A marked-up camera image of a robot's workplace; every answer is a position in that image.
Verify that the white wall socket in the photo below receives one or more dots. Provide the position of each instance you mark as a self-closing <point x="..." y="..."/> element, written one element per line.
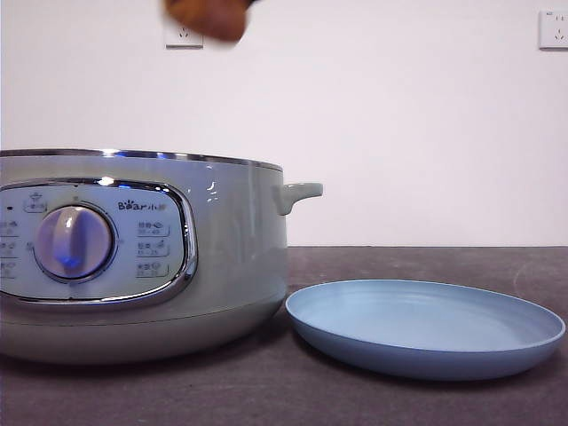
<point x="175" y="41"/>
<point x="554" y="30"/>

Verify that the white round steamer dial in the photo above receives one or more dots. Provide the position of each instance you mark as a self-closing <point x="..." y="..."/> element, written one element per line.
<point x="74" y="243"/>

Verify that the brown potato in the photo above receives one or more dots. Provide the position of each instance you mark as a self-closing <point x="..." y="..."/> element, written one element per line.
<point x="208" y="18"/>

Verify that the pale green electric steamer pot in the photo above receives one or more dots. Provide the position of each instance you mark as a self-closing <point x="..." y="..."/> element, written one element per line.
<point x="231" y="248"/>

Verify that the blue round plate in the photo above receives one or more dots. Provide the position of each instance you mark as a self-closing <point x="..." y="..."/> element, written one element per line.
<point x="421" y="319"/>

